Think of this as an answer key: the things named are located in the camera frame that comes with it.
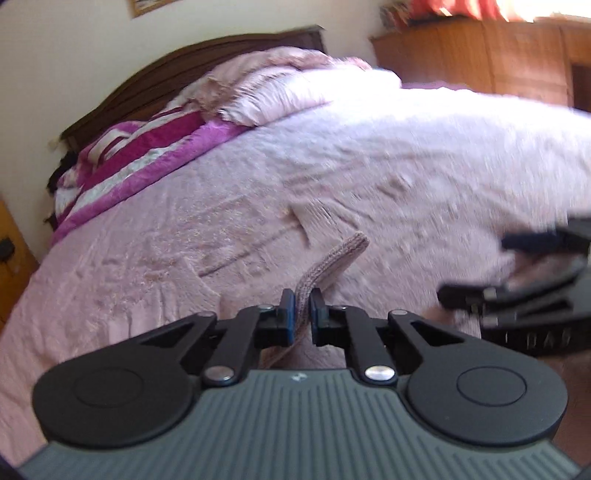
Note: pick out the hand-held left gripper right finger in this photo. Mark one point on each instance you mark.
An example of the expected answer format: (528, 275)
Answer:
(316, 318)

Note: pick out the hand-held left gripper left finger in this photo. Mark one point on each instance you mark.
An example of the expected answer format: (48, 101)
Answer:
(289, 318)

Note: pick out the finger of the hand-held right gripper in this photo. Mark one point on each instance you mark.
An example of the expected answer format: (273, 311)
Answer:
(498, 295)
(540, 241)

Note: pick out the pink knit sweater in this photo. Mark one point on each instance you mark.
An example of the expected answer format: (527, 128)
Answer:
(323, 272)

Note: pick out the small black shoulder bag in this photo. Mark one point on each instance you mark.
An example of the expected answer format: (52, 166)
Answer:
(6, 249)

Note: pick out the pink floral bedsheet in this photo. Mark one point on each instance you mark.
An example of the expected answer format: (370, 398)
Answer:
(194, 230)

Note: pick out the low wooden cabinet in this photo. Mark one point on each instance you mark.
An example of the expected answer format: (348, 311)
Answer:
(461, 50)

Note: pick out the magenta white striped blanket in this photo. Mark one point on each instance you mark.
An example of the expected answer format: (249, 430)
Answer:
(152, 152)

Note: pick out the pale pink ruffled quilt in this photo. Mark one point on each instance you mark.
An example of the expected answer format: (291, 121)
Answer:
(281, 87)

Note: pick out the orange curtain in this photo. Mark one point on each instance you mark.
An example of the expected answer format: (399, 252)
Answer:
(461, 8)

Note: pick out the colourful boxes on cabinet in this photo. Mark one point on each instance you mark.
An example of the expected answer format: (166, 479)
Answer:
(395, 16)

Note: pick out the dark clothing pile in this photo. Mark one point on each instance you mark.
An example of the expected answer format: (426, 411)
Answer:
(62, 175)

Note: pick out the yellow wooden wardrobe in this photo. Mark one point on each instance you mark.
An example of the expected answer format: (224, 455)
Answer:
(14, 286)

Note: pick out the dark wooden headboard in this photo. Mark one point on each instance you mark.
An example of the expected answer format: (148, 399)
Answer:
(152, 76)

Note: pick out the framed wall picture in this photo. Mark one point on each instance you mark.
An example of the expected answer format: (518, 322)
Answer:
(147, 7)

